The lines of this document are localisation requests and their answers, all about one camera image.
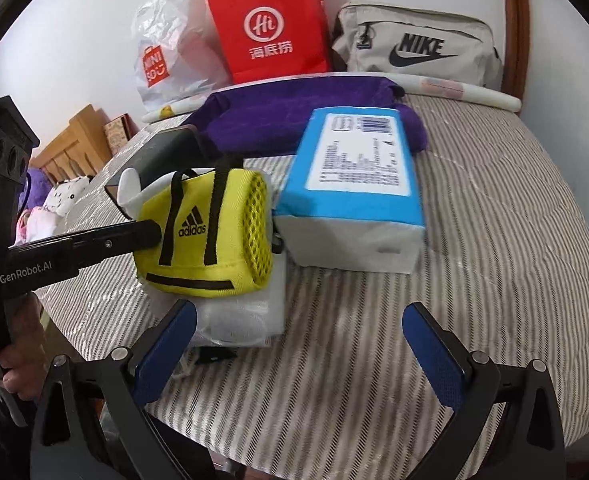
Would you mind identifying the yellow adidas mini bag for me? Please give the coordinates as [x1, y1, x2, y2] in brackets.
[134, 162, 274, 298]

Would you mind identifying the person's left hand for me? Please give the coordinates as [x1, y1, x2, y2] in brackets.
[0, 292, 47, 401]

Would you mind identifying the plush toys pile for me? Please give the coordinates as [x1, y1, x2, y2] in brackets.
[14, 167, 92, 246]

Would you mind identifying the wooden headboard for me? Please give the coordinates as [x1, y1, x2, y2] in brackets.
[30, 104, 112, 184]

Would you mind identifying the patterned brown box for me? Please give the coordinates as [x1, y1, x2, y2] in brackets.
[104, 114, 138, 155]

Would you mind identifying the dark green book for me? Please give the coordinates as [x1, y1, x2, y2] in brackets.
[104, 125, 218, 220]

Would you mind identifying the white Miniso plastic bag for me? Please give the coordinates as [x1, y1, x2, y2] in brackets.
[132, 0, 230, 112]

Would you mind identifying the purple towel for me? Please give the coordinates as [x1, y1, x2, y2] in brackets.
[184, 76, 428, 157]

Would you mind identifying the blue tissue pack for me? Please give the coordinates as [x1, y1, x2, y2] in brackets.
[274, 106, 425, 274]

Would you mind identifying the red paper shopping bag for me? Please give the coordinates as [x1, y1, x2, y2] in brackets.
[208, 0, 332, 84]

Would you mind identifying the beige Nike bag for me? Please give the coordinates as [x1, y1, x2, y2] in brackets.
[332, 2, 503, 89]

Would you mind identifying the brown wooden door frame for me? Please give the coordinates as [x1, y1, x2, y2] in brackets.
[501, 0, 531, 100]

